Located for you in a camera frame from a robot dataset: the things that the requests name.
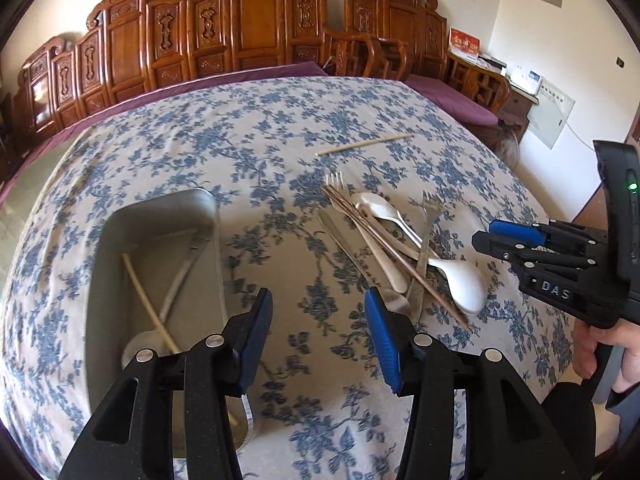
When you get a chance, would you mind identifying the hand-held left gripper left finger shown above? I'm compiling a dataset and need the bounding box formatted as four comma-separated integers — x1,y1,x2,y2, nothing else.
57,287,275,480

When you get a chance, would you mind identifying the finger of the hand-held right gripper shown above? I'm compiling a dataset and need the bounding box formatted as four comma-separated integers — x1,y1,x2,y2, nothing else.
471,230,601,281
489,219,608,250

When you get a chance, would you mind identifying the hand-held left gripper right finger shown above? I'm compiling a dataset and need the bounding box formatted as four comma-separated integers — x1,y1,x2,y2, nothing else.
364,287,583,480

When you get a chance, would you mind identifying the metal fork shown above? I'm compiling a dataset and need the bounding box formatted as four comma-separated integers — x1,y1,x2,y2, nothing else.
410,191,441,323

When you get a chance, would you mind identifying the white plastic fork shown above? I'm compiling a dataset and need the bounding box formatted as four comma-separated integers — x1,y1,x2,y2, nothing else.
324,171,408,293

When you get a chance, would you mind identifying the white plastic spoon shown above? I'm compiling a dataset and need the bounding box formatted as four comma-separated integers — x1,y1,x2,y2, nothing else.
372,210,488,317
352,192,436,261

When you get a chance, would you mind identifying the grey metal tray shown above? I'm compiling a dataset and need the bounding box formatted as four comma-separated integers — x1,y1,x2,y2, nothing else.
82,187,261,461

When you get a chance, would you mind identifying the wooden chopstick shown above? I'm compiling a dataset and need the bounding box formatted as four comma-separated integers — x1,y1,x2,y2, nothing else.
316,134,415,157

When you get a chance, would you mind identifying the person's right forearm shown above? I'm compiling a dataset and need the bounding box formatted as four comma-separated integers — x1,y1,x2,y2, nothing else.
604,382,640,441

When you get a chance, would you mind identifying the person's right hand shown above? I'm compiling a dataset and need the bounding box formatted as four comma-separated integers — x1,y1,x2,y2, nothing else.
572,319,640,393

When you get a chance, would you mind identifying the metal spoon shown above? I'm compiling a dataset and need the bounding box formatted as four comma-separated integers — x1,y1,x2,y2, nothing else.
121,259,196,368

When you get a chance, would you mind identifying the metal table knife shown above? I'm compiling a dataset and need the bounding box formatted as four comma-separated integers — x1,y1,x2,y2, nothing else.
319,208,411,317

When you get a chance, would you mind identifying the wooden side table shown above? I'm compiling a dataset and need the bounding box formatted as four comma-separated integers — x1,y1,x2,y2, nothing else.
497,85,538,143

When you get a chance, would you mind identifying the short purple seat cushion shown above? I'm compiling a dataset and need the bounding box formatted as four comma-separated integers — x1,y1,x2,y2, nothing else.
404,74,501,128

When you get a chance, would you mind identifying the white box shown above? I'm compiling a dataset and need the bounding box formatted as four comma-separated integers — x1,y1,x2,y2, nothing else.
507,66,543,93

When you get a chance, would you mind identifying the person's dark clothing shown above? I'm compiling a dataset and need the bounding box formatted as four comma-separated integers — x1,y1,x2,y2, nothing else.
540,382,640,480

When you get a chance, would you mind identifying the red desk calendar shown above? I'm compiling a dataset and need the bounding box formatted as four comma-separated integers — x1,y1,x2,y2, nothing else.
448,26,481,63

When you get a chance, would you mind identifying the blue floral tablecloth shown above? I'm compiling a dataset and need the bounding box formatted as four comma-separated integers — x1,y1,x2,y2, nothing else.
0,77,576,480

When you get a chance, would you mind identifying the carved wooden armchair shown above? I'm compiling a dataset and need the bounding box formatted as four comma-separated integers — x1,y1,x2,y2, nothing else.
322,0,512,111

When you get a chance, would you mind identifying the long purple seat cushion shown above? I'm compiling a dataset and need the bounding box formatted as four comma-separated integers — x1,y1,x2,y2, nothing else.
0,61,328,201

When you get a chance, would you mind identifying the long carved wooden sofa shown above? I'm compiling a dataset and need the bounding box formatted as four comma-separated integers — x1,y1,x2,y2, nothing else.
12,0,331,136

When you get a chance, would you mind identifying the white wall panel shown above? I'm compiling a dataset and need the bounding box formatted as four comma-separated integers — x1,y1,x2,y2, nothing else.
527,77,577,150

